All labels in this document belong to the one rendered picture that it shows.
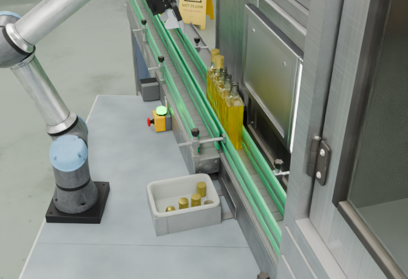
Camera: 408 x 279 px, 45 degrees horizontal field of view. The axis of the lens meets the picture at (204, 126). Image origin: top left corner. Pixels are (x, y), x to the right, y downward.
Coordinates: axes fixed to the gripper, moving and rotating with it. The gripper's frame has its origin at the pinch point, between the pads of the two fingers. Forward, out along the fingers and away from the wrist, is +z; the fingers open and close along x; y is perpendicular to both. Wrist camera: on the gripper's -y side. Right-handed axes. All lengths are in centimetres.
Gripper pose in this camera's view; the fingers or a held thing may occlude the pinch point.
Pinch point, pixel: (182, 26)
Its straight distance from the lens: 158.7
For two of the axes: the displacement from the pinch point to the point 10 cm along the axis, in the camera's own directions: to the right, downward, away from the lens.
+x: 2.8, 5.3, -8.0
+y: -9.0, 4.3, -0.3
